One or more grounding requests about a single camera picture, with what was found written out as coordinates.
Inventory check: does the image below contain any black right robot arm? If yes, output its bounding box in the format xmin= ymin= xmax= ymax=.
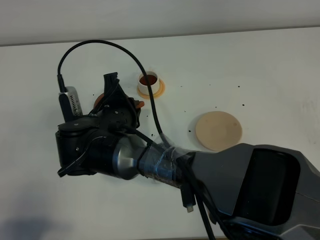
xmin=55 ymin=73 xmax=320 ymax=240

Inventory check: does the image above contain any far orange cup coaster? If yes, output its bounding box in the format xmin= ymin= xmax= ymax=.
xmin=137 ymin=79 xmax=166 ymax=100

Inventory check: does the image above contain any far white teacup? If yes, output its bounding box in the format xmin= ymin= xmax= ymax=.
xmin=137 ymin=71 xmax=161 ymax=95

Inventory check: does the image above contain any beige round teapot coaster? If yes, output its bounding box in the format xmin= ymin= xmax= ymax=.
xmin=195 ymin=111 xmax=243 ymax=152

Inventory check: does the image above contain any black right camera cable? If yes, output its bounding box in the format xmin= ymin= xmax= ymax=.
xmin=56 ymin=39 xmax=231 ymax=240

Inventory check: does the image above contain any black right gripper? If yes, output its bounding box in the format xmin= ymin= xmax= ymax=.
xmin=89 ymin=72 xmax=141 ymax=134

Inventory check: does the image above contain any brown clay teapot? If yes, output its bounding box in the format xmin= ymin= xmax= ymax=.
xmin=93 ymin=93 xmax=145 ymax=109

